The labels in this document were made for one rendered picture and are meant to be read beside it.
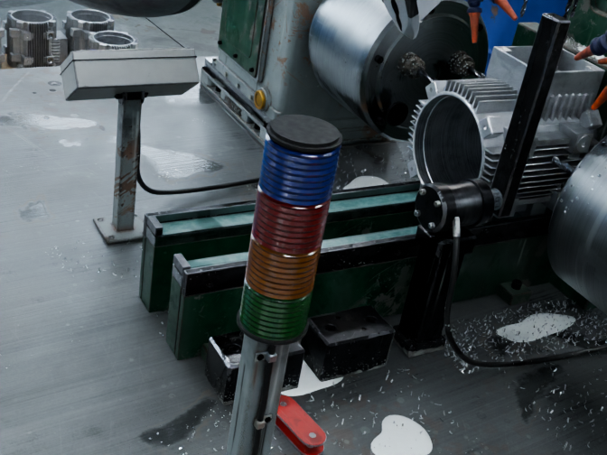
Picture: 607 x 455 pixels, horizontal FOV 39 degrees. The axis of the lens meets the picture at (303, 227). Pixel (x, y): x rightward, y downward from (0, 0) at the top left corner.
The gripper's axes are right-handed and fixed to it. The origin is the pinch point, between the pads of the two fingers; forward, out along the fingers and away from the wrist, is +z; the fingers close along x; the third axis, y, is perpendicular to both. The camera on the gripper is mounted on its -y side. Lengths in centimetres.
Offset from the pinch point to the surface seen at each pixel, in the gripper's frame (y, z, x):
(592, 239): -1.3, 13.4, -34.1
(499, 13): 107, 111, 138
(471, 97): 3.1, 9.0, -7.7
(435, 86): 2.3, 10.2, -0.3
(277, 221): -34, -18, -38
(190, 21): 48, 160, 344
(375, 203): -12.5, 21.1, -2.0
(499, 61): 11.3, 10.4, -2.9
